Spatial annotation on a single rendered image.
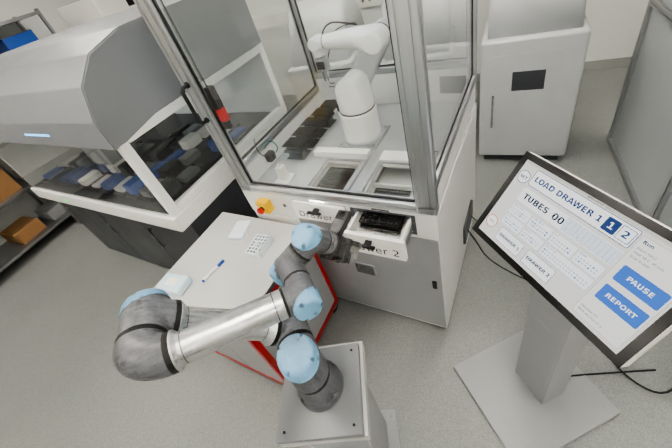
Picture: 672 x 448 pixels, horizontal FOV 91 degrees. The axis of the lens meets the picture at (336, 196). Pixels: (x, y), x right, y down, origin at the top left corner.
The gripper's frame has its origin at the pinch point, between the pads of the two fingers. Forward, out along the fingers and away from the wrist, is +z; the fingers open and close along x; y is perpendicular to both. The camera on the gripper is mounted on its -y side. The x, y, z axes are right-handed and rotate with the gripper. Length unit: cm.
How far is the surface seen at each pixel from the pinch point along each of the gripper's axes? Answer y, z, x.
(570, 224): -16, -4, 63
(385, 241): -3.7, 11.6, 7.3
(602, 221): -17, -8, 68
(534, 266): -4, 2, 56
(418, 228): -12.4, 24.9, 15.5
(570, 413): 50, 82, 80
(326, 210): -13.2, 20.3, -26.3
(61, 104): -33, -47, -134
